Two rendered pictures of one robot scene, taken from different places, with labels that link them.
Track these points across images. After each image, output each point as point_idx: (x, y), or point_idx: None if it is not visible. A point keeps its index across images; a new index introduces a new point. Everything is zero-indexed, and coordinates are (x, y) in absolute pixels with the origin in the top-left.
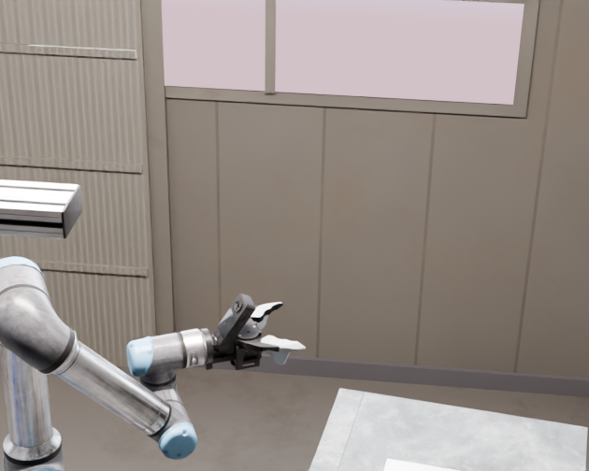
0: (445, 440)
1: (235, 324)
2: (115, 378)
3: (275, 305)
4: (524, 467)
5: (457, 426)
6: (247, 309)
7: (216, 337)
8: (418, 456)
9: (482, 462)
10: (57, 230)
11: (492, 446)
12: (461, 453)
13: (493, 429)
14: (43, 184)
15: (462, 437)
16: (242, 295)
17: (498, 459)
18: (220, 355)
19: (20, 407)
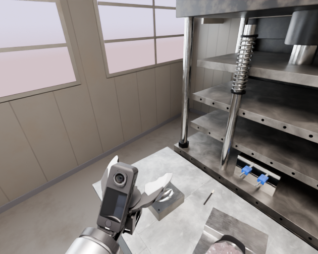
0: (143, 175)
1: (128, 199)
2: None
3: (117, 159)
4: (170, 167)
5: (141, 169)
6: (135, 175)
7: (107, 227)
8: (143, 187)
9: (160, 173)
10: None
11: (156, 167)
12: (152, 176)
13: (150, 163)
14: None
15: (146, 171)
16: (117, 165)
17: (162, 169)
18: (114, 237)
19: None
